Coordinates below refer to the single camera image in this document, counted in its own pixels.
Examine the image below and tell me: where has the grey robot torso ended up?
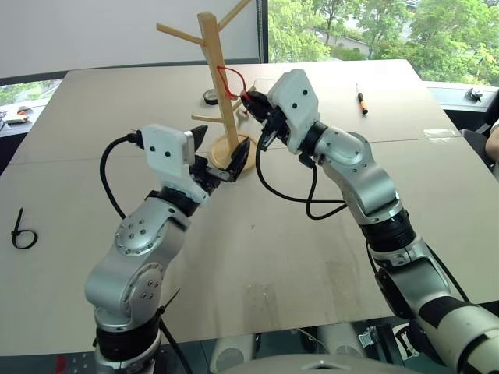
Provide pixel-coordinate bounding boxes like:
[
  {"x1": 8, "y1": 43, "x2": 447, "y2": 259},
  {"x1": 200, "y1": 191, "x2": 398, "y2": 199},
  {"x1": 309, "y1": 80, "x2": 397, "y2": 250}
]
[{"x1": 233, "y1": 348, "x2": 449, "y2": 374}]

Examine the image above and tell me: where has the orange and black pen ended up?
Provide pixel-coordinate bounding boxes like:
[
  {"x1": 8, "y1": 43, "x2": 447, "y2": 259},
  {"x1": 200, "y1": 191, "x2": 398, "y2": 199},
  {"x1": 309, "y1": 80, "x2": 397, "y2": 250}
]
[{"x1": 356, "y1": 82, "x2": 370, "y2": 116}]

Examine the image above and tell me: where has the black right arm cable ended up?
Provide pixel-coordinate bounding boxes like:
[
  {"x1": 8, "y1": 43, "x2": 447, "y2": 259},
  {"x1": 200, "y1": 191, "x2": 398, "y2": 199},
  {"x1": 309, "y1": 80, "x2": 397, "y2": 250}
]
[{"x1": 254, "y1": 134, "x2": 348, "y2": 221}]

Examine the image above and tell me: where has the perforated metal plate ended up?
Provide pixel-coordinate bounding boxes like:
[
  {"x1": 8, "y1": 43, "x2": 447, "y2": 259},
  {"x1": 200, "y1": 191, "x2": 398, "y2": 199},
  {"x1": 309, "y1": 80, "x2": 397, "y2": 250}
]
[{"x1": 0, "y1": 350, "x2": 101, "y2": 374}]

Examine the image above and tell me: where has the red rubber band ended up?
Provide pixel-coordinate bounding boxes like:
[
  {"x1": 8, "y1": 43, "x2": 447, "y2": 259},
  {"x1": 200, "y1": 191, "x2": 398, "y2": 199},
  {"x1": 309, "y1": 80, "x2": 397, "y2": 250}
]
[{"x1": 217, "y1": 65, "x2": 251, "y2": 118}]

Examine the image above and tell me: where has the clear plastic container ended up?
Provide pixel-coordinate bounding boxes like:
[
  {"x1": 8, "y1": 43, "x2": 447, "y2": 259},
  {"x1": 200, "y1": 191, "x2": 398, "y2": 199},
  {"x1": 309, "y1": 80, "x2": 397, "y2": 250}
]
[{"x1": 252, "y1": 77, "x2": 277, "y2": 95}]

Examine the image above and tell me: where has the white and orange small object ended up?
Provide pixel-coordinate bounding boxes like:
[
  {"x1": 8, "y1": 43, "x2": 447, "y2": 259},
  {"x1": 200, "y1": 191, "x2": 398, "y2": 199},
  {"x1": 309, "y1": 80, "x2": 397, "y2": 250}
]
[{"x1": 5, "y1": 104, "x2": 29, "y2": 126}]

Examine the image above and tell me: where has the wooden tree stand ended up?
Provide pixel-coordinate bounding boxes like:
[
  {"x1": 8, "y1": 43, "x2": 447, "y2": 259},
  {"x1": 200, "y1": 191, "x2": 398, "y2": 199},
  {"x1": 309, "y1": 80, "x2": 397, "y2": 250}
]
[{"x1": 155, "y1": 0, "x2": 261, "y2": 171}]

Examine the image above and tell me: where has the dark window frame post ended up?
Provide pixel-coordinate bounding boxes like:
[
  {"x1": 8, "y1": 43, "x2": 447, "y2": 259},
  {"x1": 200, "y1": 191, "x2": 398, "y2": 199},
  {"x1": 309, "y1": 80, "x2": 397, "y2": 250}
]
[{"x1": 255, "y1": 0, "x2": 270, "y2": 64}]

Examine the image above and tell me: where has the black looped zip tie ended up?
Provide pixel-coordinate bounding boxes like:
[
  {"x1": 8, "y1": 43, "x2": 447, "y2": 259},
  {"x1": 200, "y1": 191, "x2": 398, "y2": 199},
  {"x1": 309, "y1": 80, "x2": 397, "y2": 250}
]
[{"x1": 10, "y1": 207, "x2": 39, "y2": 250}]

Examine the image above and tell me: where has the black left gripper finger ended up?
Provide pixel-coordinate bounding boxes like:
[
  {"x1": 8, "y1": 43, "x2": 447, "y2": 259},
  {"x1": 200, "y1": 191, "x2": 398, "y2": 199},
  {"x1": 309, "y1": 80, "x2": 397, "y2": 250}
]
[
  {"x1": 226, "y1": 136, "x2": 253, "y2": 183},
  {"x1": 190, "y1": 125, "x2": 210, "y2": 157}
]

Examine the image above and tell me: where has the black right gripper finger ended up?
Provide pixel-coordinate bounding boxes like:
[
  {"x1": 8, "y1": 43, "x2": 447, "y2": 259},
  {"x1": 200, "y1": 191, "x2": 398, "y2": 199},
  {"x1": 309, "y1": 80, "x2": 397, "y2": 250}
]
[
  {"x1": 246, "y1": 90, "x2": 271, "y2": 108},
  {"x1": 240, "y1": 96, "x2": 271, "y2": 123}
]

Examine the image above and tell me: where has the black chair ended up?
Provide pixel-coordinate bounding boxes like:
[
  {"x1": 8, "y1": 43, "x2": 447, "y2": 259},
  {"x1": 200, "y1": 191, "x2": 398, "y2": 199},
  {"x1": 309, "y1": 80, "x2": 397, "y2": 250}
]
[{"x1": 461, "y1": 123, "x2": 499, "y2": 175}]

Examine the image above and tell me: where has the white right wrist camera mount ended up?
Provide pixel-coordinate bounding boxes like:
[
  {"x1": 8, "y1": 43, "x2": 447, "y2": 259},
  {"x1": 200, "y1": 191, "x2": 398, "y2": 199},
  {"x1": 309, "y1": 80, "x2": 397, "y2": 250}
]
[{"x1": 266, "y1": 69, "x2": 321, "y2": 153}]

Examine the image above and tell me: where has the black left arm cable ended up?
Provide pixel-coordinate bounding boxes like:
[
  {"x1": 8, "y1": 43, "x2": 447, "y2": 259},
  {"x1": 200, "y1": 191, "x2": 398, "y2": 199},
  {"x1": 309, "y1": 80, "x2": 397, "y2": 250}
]
[{"x1": 99, "y1": 133, "x2": 143, "y2": 220}]

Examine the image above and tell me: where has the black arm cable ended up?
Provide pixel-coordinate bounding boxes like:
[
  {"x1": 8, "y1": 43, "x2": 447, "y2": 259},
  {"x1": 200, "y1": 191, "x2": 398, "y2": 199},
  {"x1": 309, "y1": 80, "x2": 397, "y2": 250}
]
[
  {"x1": 254, "y1": 134, "x2": 348, "y2": 221},
  {"x1": 99, "y1": 133, "x2": 143, "y2": 220}
]

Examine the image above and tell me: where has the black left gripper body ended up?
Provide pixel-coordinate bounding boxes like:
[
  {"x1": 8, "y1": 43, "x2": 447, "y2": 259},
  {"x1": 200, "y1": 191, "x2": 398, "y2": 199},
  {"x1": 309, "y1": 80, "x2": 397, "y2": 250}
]
[{"x1": 189, "y1": 153, "x2": 235, "y2": 196}]

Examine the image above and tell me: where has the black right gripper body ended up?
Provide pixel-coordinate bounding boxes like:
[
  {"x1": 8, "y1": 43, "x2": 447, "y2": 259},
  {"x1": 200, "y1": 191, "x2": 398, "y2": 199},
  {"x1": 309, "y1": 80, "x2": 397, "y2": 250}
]
[{"x1": 257, "y1": 104, "x2": 292, "y2": 153}]

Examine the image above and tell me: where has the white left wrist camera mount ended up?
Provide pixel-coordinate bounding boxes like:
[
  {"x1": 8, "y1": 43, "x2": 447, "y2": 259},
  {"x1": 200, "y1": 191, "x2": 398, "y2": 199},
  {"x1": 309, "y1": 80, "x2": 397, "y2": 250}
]
[{"x1": 141, "y1": 123, "x2": 210, "y2": 205}]

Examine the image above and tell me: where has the silver rounded shell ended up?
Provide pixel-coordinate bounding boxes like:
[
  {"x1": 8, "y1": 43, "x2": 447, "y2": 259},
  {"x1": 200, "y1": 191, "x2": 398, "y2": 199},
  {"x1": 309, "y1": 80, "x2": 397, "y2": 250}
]
[
  {"x1": 209, "y1": 333, "x2": 257, "y2": 374},
  {"x1": 316, "y1": 322, "x2": 370, "y2": 358}
]

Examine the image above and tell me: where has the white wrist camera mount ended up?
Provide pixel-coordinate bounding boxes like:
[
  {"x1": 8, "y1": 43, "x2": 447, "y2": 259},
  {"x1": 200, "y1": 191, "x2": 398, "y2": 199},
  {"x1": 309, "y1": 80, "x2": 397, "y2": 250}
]
[
  {"x1": 266, "y1": 69, "x2": 321, "y2": 153},
  {"x1": 141, "y1": 123, "x2": 210, "y2": 205}
]

